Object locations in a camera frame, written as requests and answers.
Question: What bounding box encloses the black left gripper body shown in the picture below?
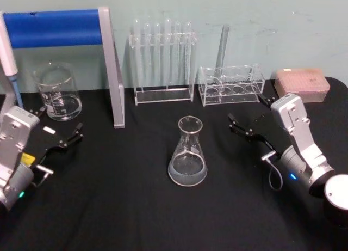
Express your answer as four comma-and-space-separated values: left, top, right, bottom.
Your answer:
22, 115, 68, 169

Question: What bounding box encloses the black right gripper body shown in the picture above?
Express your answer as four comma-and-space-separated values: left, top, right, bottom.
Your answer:
245, 119, 293, 157

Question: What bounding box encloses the glass beaker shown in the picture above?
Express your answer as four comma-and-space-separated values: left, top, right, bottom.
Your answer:
32, 61, 83, 122

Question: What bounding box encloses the clear acrylic test tube rack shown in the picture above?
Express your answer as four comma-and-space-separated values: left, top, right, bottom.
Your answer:
197, 64, 266, 108

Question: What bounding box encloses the pink pipette tip box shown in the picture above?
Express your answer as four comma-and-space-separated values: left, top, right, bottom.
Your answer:
274, 68, 331, 103

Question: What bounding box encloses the grey metal pipette stand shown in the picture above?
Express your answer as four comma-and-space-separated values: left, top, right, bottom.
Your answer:
0, 6, 127, 130

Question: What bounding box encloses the white and blue micropipette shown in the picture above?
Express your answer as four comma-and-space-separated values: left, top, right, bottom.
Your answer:
0, 12, 24, 109

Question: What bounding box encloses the glass conical flask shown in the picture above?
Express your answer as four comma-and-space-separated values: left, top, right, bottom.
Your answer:
167, 115, 208, 187

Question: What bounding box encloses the glass test tube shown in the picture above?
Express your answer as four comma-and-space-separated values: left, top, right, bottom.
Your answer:
215, 25, 231, 81

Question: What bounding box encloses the clear acrylic pipette rack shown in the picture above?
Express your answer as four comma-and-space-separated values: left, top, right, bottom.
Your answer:
128, 29, 200, 107

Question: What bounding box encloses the blue foam bar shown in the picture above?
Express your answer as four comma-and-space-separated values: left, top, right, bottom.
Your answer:
2, 8, 103, 50

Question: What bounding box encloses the black table cloth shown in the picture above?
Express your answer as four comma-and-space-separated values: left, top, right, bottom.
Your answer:
0, 76, 348, 251

